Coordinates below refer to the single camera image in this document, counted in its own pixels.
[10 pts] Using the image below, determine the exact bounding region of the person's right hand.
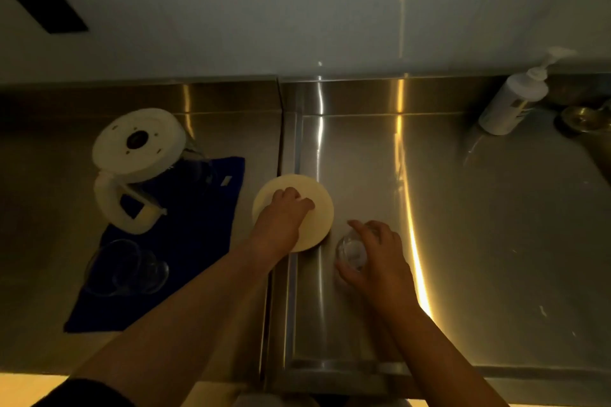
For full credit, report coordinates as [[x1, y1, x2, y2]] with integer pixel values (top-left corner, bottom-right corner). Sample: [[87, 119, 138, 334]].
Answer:
[[334, 219, 422, 322]]

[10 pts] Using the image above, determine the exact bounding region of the person's left forearm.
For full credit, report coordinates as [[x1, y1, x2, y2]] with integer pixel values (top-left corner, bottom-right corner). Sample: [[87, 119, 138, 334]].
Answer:
[[71, 244, 282, 407]]

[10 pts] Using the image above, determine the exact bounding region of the small clear glass cup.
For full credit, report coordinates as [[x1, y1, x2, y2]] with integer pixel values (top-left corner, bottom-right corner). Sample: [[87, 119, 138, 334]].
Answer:
[[335, 228, 381, 274]]

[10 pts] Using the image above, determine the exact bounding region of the clear glass bowl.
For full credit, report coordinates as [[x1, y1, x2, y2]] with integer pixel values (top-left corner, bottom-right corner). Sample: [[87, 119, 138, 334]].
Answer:
[[84, 239, 142, 298]]

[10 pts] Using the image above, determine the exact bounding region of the person's left hand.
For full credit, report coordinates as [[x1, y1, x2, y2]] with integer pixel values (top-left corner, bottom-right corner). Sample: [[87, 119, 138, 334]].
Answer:
[[247, 187, 316, 262]]

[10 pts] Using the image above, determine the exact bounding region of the black sleeve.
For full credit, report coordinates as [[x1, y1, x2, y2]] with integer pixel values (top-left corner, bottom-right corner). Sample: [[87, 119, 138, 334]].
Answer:
[[31, 377, 140, 407]]

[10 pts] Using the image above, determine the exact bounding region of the person's right forearm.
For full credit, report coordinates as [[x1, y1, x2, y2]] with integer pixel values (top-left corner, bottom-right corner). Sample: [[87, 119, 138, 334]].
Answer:
[[382, 303, 509, 407]]

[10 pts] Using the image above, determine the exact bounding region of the blue cloth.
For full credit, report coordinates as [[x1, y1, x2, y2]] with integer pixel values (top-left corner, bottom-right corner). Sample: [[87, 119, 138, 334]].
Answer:
[[63, 156, 246, 334]]

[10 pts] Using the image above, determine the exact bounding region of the glass pitcher with white lid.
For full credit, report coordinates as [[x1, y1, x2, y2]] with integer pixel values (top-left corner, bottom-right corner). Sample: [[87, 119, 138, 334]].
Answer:
[[92, 108, 207, 236]]

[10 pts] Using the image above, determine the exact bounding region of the white pump soap bottle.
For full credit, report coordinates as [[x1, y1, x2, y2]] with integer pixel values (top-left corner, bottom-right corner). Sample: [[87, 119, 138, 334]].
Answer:
[[478, 46, 579, 136]]

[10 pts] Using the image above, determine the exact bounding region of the cream round lid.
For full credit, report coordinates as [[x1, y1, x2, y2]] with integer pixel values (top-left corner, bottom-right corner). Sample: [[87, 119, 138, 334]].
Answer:
[[252, 174, 334, 253]]

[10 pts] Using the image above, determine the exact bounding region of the clear glass tumbler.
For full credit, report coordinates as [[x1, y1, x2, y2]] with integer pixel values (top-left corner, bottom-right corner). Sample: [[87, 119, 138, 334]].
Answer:
[[137, 249, 171, 296]]

